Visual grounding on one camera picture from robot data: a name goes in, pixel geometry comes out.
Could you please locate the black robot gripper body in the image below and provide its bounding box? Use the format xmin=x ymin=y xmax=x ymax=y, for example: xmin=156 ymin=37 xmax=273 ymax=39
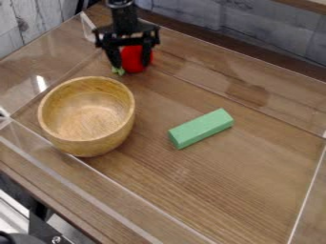
xmin=92 ymin=22 xmax=160 ymax=48

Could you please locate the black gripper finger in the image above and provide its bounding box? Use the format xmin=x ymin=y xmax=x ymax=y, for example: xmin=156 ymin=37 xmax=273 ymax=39
xmin=141 ymin=39 xmax=152 ymax=67
xmin=102 ymin=41 xmax=122 ymax=69

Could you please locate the red plush strawberry fruit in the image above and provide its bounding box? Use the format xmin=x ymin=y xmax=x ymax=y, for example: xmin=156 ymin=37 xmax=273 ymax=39
xmin=112 ymin=46 xmax=145 ymax=75

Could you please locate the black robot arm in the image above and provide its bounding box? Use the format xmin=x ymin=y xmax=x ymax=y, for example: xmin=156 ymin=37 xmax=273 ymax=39
xmin=92 ymin=0 xmax=160 ymax=70

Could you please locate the wooden bowl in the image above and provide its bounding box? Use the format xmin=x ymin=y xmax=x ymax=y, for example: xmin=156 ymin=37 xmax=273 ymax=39
xmin=37 ymin=76 xmax=134 ymax=157

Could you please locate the green rectangular block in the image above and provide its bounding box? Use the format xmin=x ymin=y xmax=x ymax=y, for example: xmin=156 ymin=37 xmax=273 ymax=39
xmin=168 ymin=109 xmax=233 ymax=150

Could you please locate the clear acrylic corner bracket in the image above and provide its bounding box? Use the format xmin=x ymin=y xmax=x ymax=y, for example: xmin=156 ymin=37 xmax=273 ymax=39
xmin=80 ymin=11 xmax=94 ymax=43

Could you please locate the clear acrylic tray wall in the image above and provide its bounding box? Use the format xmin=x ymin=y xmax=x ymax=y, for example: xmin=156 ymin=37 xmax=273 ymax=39
xmin=0 ymin=18 xmax=326 ymax=244

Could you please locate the black metal table frame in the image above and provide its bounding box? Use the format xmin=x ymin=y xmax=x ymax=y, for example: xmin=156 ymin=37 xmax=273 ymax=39
xmin=0 ymin=173 xmax=88 ymax=244

